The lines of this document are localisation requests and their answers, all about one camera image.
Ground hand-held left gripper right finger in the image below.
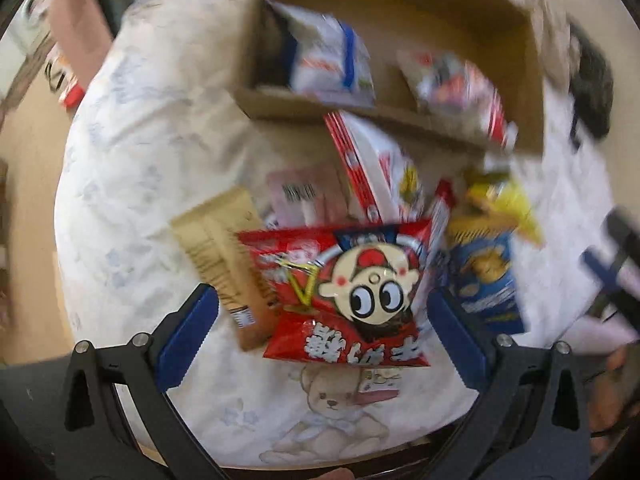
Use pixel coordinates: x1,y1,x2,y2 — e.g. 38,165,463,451
426,289,592,480

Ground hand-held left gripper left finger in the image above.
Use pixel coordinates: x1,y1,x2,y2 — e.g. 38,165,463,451
62,282,236,480

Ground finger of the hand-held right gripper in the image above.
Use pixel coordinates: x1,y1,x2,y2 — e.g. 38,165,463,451
580,205,640,333

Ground tan snack packet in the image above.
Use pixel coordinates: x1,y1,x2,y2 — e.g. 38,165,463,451
170,185,283,351

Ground cartoon bear wafer packet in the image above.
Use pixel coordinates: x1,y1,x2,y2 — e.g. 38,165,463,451
357,367,403,405

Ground red cartoon-face snack packet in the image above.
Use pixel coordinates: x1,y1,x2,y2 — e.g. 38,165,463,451
236,217,443,368

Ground yellow snack packet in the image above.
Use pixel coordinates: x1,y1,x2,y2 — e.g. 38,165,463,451
462,170,546,246

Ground pink snack packet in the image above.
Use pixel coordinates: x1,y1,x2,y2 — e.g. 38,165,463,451
265,162,351,231

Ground white red-striped snack packet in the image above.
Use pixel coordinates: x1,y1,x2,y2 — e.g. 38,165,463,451
324,110,426,223

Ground cardboard box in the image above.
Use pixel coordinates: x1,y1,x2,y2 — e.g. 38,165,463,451
235,0,548,158

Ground person's right hand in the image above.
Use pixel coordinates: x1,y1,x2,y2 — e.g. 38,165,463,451
585,342,640,456

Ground narrow red and white packet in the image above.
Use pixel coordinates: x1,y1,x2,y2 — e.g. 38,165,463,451
425,180,456,281

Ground white floral blanket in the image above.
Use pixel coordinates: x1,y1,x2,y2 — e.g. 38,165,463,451
52,0,621,466

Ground dark cloth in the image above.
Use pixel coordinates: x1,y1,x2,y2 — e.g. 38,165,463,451
567,20,615,151

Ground white and orange snack packet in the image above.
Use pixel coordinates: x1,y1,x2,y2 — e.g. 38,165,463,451
397,50,518,153

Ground red and white box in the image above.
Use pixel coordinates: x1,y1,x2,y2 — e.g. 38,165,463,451
45,50,86,111

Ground white and blue snack packet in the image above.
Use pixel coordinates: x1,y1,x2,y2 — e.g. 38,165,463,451
265,0,376,108

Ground pink cloth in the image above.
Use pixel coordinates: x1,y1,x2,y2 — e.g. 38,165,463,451
45,0,113,76

